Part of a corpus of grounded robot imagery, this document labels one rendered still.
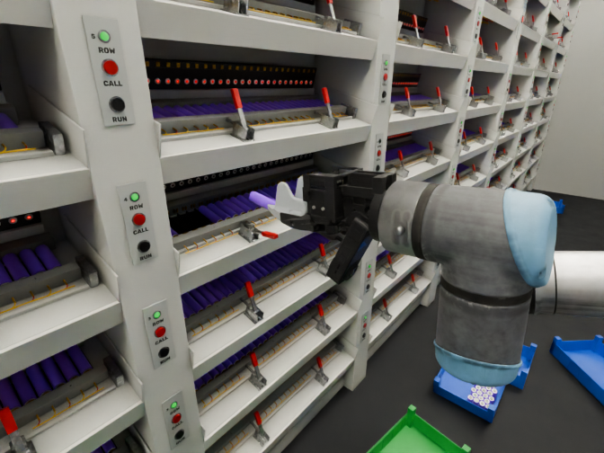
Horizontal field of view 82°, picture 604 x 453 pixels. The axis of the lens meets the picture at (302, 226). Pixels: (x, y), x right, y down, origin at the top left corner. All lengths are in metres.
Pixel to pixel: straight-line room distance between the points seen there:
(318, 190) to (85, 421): 0.51
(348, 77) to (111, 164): 0.69
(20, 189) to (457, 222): 0.48
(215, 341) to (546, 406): 1.23
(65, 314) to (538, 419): 1.44
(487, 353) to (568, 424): 1.19
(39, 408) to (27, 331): 0.17
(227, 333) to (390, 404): 0.80
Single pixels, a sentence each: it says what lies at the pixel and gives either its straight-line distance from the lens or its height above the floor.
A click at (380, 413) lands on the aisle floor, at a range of 1.39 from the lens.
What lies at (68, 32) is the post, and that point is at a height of 1.11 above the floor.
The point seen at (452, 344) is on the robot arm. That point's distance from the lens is 0.44.
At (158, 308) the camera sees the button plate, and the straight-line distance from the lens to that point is 0.63.
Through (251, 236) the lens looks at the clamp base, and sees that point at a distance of 0.71.
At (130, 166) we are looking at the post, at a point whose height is 0.95.
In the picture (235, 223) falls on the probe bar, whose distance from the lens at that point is 0.73.
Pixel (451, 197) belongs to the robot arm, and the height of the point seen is 0.95.
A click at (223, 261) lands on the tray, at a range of 0.67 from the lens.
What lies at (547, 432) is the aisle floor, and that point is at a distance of 1.55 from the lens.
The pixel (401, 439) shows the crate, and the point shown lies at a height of 0.00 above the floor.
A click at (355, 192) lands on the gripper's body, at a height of 0.93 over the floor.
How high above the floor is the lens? 1.05
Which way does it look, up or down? 22 degrees down
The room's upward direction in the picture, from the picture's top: straight up
